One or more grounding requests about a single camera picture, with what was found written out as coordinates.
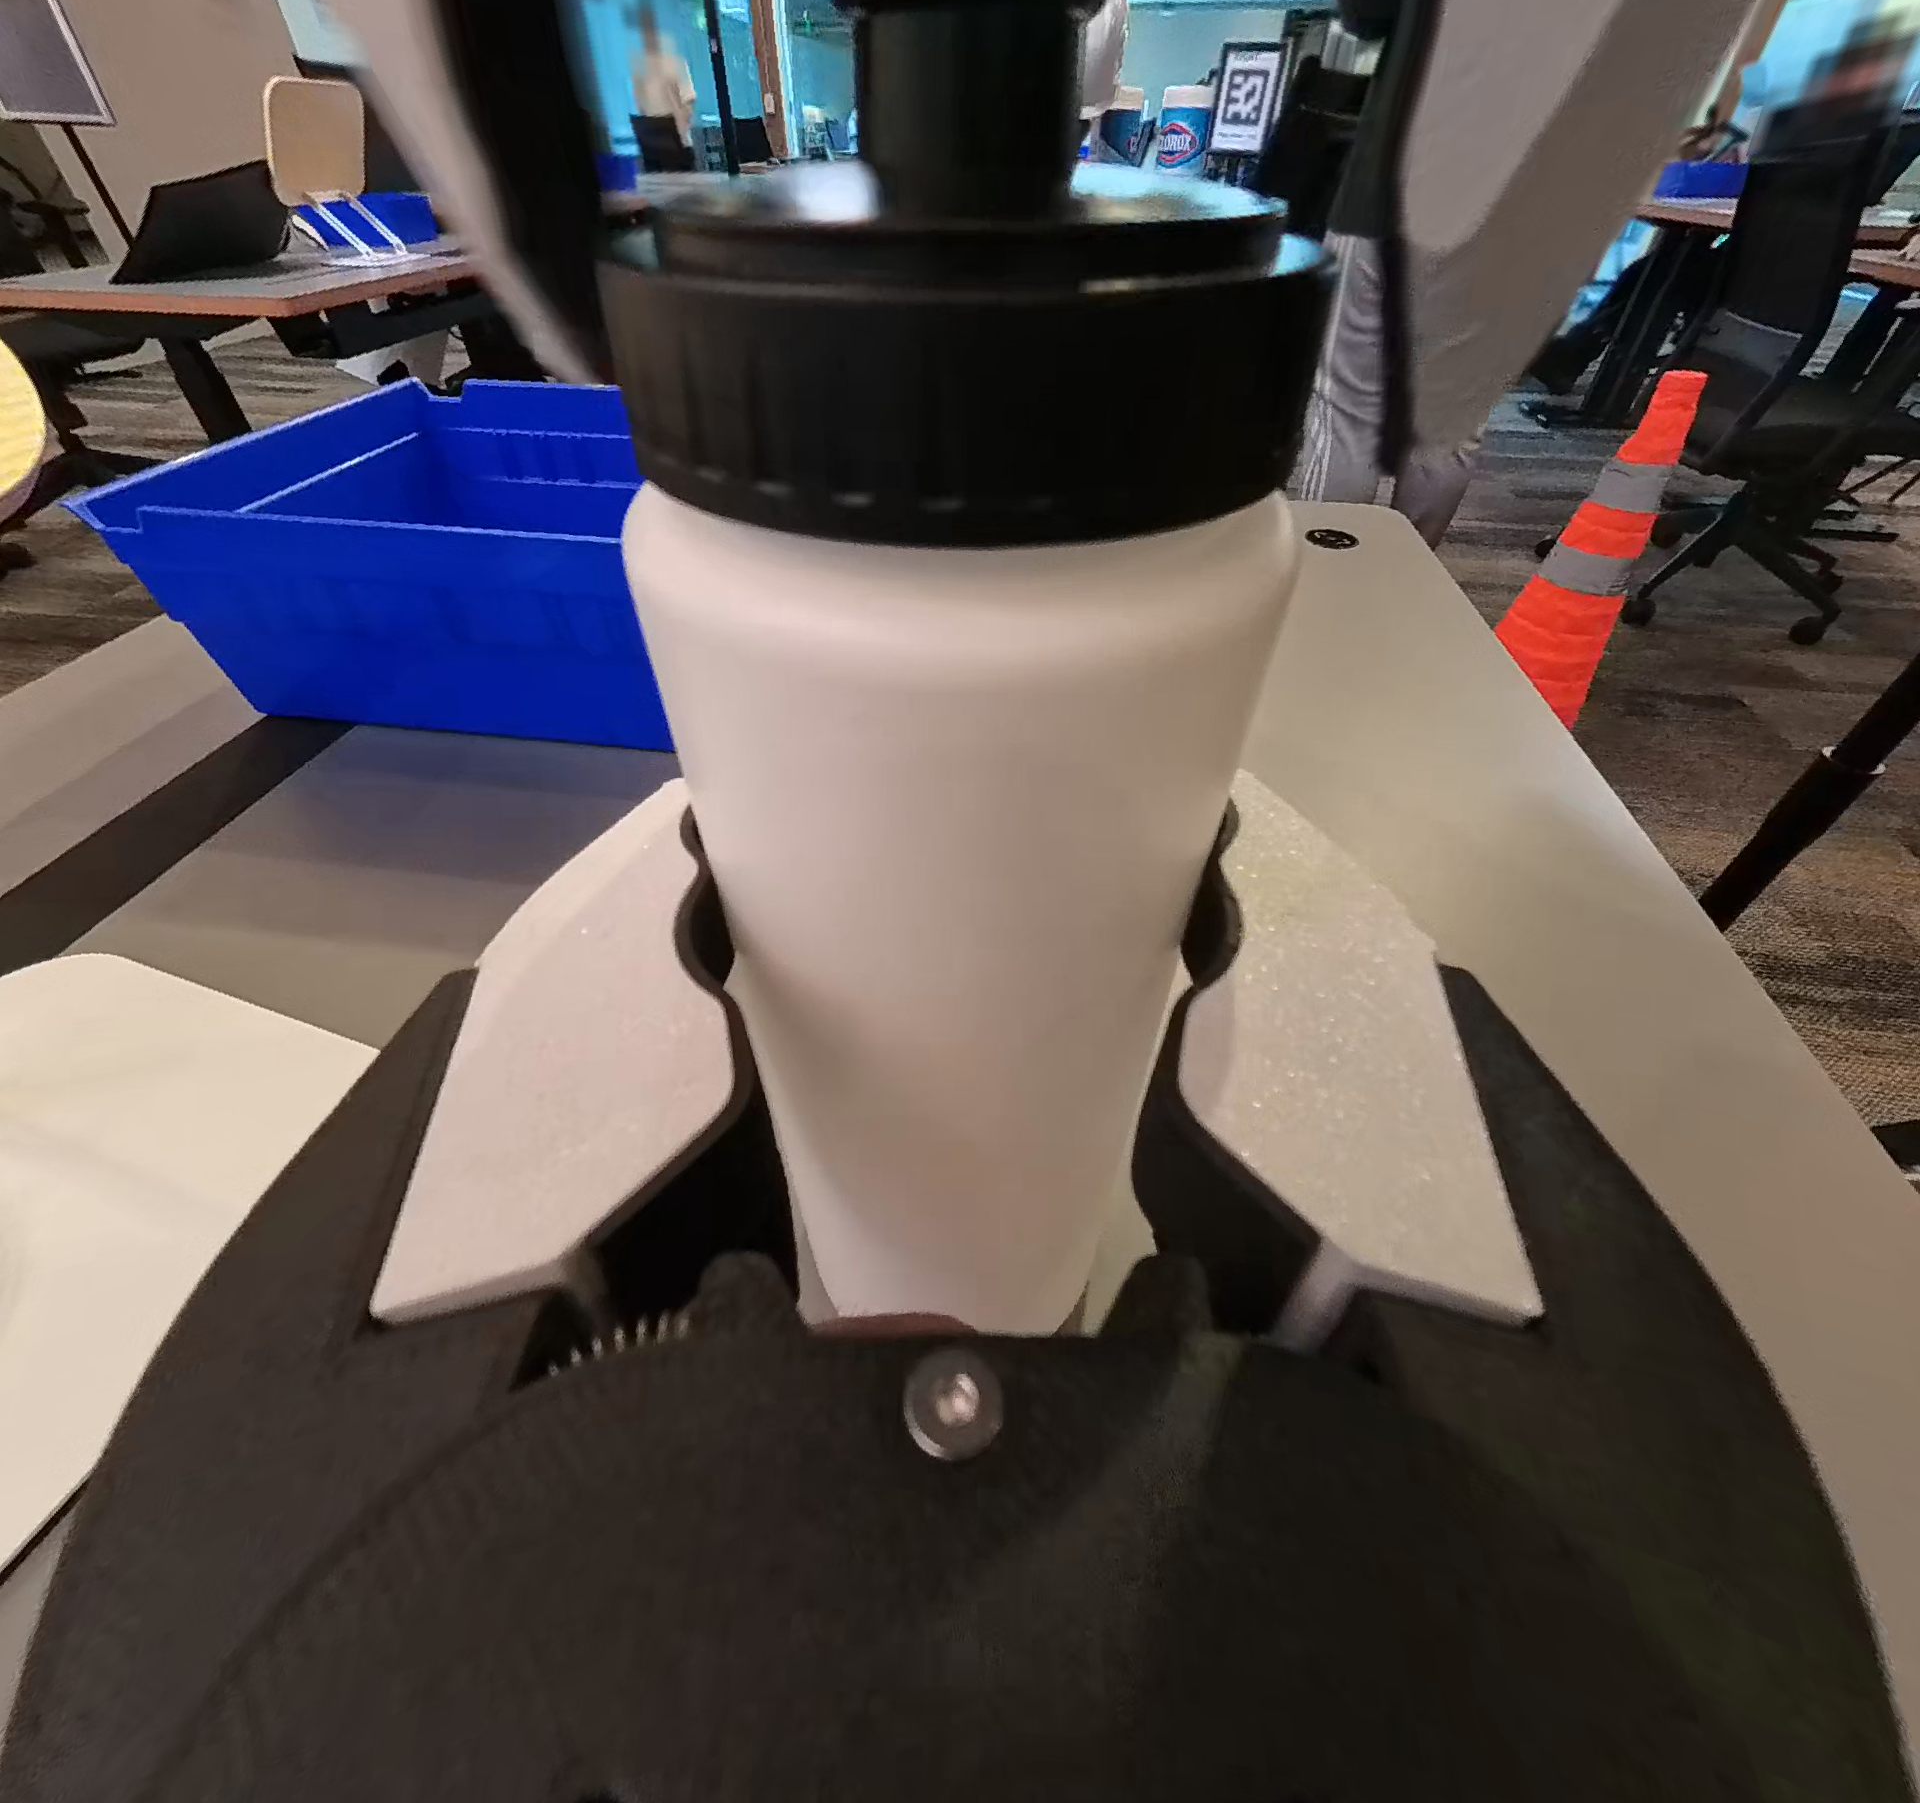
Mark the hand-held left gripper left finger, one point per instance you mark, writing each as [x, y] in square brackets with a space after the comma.
[571, 1083]

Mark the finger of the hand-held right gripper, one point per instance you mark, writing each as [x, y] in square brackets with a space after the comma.
[1591, 63]
[421, 33]

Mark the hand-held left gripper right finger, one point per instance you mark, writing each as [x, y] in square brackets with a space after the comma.
[1352, 1098]

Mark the white plastic bottle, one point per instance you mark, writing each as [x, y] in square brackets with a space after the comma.
[961, 858]

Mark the blue plastic bin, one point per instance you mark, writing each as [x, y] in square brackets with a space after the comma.
[397, 217]
[375, 618]

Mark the black bottle lid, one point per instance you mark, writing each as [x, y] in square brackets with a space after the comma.
[961, 365]

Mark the beige board on clear stand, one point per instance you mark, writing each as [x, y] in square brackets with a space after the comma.
[313, 138]

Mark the brown desk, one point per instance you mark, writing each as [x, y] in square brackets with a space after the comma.
[1710, 212]
[226, 292]

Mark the black laptop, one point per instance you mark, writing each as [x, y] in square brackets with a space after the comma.
[202, 230]

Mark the printed marker tag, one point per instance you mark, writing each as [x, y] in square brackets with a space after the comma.
[1249, 100]

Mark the grey framed floor sign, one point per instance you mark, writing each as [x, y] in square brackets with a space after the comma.
[45, 49]

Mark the white wipes canister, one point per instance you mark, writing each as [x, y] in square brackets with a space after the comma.
[1184, 132]

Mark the orange traffic cone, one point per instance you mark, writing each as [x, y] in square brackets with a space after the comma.
[1599, 558]

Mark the black tripod leg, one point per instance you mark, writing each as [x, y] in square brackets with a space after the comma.
[1815, 798]

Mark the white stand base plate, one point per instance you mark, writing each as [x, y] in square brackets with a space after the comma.
[151, 1157]

